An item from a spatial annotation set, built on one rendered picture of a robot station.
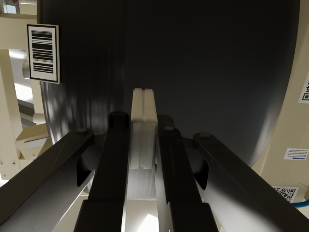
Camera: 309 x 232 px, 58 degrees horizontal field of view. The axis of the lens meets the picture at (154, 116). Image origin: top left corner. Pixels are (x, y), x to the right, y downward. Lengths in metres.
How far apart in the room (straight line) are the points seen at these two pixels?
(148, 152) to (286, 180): 0.59
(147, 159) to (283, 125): 0.50
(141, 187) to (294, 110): 0.36
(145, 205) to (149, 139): 5.07
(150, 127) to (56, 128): 0.23
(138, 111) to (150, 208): 5.03
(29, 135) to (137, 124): 1.01
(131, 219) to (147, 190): 4.58
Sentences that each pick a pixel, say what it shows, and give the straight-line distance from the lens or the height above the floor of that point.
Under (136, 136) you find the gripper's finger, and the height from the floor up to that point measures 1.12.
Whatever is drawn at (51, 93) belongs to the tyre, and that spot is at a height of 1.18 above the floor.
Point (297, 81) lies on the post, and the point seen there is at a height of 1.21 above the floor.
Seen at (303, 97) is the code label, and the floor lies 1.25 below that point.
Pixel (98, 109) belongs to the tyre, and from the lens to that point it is 0.31.
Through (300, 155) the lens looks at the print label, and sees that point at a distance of 0.70.
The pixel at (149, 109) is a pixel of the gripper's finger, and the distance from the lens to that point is 0.17.
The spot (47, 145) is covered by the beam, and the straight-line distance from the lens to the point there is 1.08.
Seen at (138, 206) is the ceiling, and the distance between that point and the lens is 5.20.
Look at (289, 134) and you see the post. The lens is 0.65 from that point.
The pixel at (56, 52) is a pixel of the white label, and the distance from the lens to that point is 0.31.
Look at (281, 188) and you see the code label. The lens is 0.74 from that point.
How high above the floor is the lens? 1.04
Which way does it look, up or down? 28 degrees up
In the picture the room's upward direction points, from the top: 175 degrees counter-clockwise
